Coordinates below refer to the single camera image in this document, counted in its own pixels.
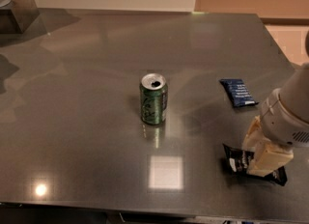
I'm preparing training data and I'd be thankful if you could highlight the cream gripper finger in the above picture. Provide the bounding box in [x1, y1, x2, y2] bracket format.
[247, 153, 292, 177]
[242, 118, 261, 152]

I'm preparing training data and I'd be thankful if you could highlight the black chocolate rxbar wrapper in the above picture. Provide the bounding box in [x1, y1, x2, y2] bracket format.
[223, 144, 288, 186]

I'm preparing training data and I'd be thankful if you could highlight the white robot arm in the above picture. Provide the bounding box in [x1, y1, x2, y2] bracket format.
[242, 63, 309, 177]

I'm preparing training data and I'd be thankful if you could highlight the blue rxbar wrapper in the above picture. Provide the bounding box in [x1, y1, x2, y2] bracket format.
[219, 79, 258, 108]

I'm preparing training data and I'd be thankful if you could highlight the green soda can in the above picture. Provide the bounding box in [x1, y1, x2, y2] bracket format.
[140, 73, 168, 126]

